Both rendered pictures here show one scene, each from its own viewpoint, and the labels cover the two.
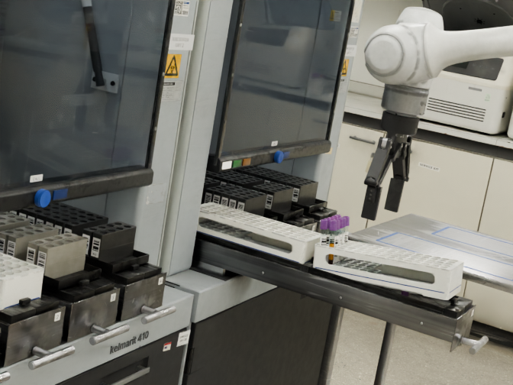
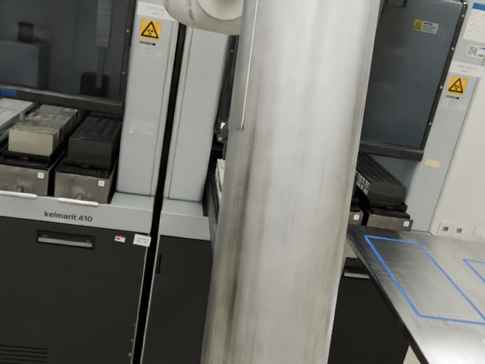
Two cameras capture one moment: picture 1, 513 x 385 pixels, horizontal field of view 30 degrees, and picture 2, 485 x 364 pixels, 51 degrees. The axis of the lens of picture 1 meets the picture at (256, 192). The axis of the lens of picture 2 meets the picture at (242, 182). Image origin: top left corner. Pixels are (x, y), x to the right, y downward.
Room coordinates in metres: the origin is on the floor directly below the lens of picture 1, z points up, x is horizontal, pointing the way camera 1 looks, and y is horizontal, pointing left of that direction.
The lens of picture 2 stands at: (1.33, -1.06, 1.28)
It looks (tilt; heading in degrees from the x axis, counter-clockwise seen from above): 18 degrees down; 54
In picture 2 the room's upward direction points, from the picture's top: 11 degrees clockwise
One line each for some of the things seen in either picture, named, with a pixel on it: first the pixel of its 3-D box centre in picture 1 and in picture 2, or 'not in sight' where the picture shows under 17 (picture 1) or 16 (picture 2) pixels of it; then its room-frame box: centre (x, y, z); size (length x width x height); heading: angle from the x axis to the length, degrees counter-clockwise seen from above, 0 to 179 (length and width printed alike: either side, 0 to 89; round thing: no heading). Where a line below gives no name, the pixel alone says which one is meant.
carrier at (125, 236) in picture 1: (113, 244); (89, 150); (1.75, 0.25, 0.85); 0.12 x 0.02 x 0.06; 154
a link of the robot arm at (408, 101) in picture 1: (404, 99); not in sight; (1.94, -0.26, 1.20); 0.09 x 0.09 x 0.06
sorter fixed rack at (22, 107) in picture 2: not in sight; (19, 108); (1.66, 0.76, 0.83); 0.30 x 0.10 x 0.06; 64
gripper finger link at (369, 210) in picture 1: (371, 202); not in sight; (1.88, -0.23, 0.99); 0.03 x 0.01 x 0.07; 64
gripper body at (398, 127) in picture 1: (396, 135); not in sight; (1.94, -0.26, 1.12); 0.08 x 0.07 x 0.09; 154
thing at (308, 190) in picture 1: (304, 193); (385, 192); (2.52, -0.13, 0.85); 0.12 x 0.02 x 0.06; 153
